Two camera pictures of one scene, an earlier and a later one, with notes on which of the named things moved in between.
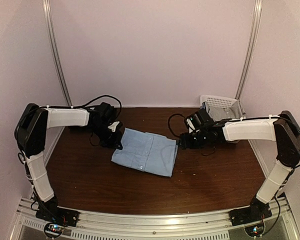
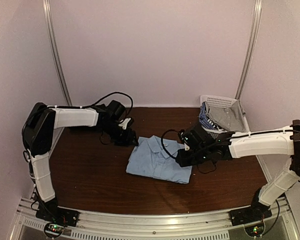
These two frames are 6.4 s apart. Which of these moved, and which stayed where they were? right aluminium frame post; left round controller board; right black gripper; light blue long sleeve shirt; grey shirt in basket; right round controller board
Moved: light blue long sleeve shirt; right black gripper
Stayed: right round controller board; grey shirt in basket; right aluminium frame post; left round controller board
